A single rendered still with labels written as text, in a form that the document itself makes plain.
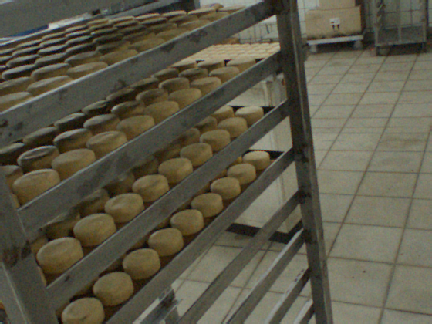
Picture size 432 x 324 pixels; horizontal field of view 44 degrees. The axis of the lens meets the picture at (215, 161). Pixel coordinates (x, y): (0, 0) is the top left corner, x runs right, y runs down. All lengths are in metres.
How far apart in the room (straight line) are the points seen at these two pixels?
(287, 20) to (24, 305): 0.62
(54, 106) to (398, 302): 1.91
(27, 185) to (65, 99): 0.10
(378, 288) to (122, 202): 1.77
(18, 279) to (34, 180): 0.14
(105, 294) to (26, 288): 0.20
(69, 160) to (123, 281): 0.18
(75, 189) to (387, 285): 1.93
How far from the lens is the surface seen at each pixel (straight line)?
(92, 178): 0.59
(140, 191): 0.73
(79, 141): 0.70
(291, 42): 0.93
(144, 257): 0.75
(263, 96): 2.32
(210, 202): 0.85
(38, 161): 0.67
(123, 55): 0.68
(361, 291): 2.35
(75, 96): 0.57
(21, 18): 0.54
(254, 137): 0.87
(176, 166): 0.78
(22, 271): 0.51
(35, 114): 0.54
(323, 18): 6.15
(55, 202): 0.56
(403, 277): 2.43
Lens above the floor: 1.45
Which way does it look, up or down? 23 degrees down
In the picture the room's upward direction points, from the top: 11 degrees counter-clockwise
